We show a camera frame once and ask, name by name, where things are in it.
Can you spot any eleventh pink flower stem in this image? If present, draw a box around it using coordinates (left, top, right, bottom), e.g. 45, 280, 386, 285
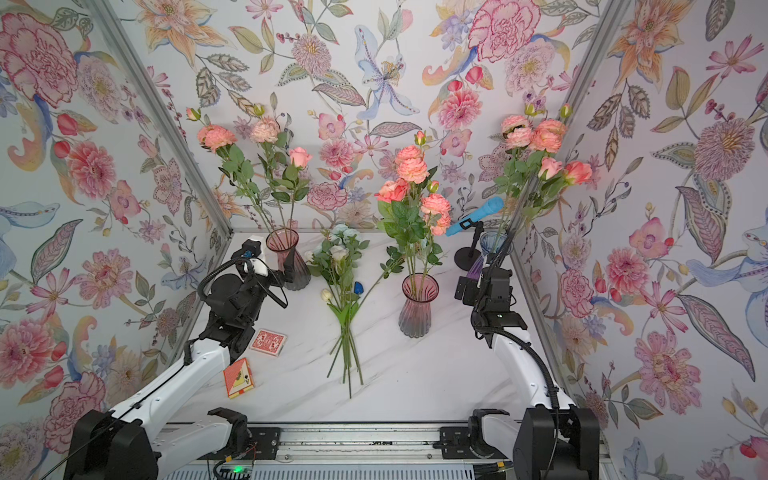
396, 131, 435, 274

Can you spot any black microphone stand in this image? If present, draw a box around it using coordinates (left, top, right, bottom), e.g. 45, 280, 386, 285
454, 219, 484, 272

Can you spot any orange yellow card box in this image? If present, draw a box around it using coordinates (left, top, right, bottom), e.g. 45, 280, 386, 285
223, 358, 255, 399

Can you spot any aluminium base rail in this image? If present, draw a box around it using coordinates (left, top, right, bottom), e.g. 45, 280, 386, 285
98, 422, 613, 480

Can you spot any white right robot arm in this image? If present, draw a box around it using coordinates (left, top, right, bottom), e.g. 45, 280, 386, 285
456, 232, 600, 479

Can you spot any red playing card box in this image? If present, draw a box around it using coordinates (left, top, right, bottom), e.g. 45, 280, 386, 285
250, 329, 287, 357

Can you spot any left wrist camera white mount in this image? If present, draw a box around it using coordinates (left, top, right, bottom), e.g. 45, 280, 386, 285
241, 238, 269, 277

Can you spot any artificial flower bunch on table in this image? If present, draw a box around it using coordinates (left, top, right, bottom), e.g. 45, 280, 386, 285
306, 224, 372, 393

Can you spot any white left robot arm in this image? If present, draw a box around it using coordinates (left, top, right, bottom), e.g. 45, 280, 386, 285
57, 236, 289, 479

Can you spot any blue toy microphone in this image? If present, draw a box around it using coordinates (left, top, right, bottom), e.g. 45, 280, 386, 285
445, 196, 504, 237

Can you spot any pink glass vase back left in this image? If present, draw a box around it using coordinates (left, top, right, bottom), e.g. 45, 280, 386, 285
266, 228, 311, 291

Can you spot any purple glass vase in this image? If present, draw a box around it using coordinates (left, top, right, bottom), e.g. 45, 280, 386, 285
467, 231, 507, 280

